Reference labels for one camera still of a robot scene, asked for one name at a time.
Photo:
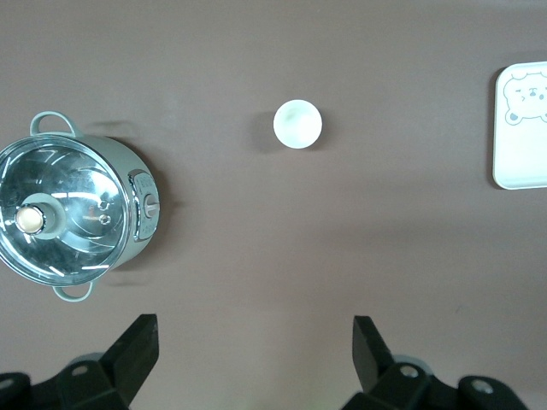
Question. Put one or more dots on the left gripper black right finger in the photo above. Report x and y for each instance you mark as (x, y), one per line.
(372, 363)

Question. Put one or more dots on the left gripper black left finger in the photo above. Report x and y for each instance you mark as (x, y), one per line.
(128, 354)

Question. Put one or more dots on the white plastic cup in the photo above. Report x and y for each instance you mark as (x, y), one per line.
(297, 124)

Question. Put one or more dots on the glass pot lid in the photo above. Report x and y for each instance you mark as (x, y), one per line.
(77, 239)

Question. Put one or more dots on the grey-green electric pot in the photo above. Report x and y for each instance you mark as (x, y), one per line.
(145, 213)

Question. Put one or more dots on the cream bear print tray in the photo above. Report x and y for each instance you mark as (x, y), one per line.
(521, 162)

